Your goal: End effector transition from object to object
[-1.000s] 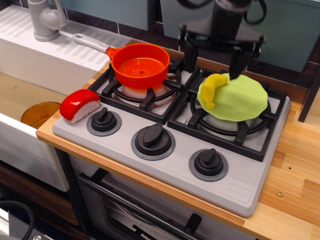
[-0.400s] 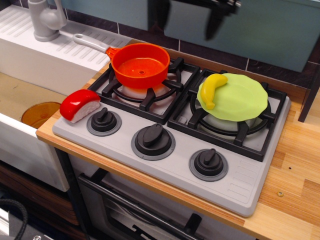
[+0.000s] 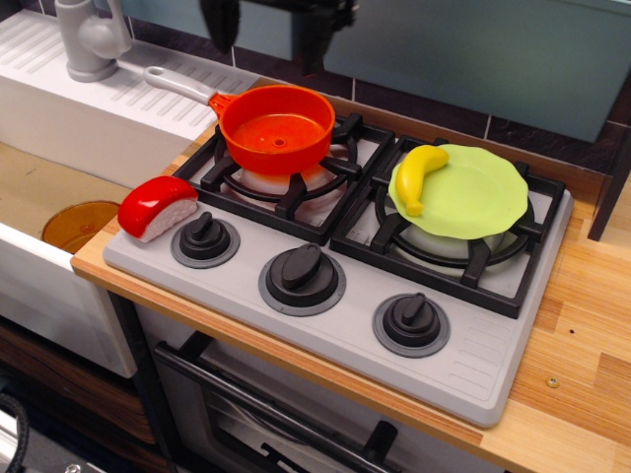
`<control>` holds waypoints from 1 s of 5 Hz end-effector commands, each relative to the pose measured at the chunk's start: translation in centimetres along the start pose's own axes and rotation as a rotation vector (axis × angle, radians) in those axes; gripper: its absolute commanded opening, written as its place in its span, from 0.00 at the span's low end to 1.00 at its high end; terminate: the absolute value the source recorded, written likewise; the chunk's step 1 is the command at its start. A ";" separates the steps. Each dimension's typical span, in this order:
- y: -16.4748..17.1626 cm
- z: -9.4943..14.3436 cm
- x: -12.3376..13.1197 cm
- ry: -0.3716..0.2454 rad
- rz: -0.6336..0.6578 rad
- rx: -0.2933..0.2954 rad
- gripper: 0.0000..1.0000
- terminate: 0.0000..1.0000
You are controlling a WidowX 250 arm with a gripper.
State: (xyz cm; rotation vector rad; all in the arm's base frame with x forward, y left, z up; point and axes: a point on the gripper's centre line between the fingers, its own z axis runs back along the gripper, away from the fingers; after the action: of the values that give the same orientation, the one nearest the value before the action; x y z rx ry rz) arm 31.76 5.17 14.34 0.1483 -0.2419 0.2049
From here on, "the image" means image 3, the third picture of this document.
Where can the black left burner grate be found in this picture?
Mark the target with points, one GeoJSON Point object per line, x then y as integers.
{"type": "Point", "coordinates": [308, 204]}

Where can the black stove knob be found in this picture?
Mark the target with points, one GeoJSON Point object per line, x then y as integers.
{"type": "Point", "coordinates": [303, 281]}
{"type": "Point", "coordinates": [411, 326]}
{"type": "Point", "coordinates": [205, 242]}

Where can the black burner grate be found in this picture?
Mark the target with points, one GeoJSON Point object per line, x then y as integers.
{"type": "Point", "coordinates": [308, 204]}
{"type": "Point", "coordinates": [506, 274]}

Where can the black middle stove knob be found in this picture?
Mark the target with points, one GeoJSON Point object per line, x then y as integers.
{"type": "Point", "coordinates": [303, 281]}

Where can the black right stove knob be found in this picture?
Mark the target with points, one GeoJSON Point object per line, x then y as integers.
{"type": "Point", "coordinates": [411, 326]}

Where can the grey toy faucet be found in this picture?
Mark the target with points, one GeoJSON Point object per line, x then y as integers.
{"type": "Point", "coordinates": [92, 43]}

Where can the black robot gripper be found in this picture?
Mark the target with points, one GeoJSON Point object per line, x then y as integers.
{"type": "Point", "coordinates": [320, 21]}

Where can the grey toy oven door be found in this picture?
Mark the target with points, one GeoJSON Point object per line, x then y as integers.
{"type": "Point", "coordinates": [246, 415]}

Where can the light green toy plate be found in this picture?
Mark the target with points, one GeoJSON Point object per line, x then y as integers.
{"type": "Point", "coordinates": [476, 194]}

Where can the red white toy sushi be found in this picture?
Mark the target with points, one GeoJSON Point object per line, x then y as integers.
{"type": "Point", "coordinates": [155, 206]}

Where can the white toy sink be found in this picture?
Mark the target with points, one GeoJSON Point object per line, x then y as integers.
{"type": "Point", "coordinates": [64, 142]}

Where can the orange toy saucepan grey handle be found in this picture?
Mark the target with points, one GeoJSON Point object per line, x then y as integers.
{"type": "Point", "coordinates": [276, 130]}

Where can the black left stove knob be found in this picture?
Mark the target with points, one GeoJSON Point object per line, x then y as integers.
{"type": "Point", "coordinates": [205, 242]}

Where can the grey toy stove top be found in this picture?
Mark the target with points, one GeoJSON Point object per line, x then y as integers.
{"type": "Point", "coordinates": [471, 377]}

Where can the yellow toy banana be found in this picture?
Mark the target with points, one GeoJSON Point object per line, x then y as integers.
{"type": "Point", "coordinates": [410, 177]}

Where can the black right burner grate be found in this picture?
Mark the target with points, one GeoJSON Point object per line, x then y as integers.
{"type": "Point", "coordinates": [506, 274]}

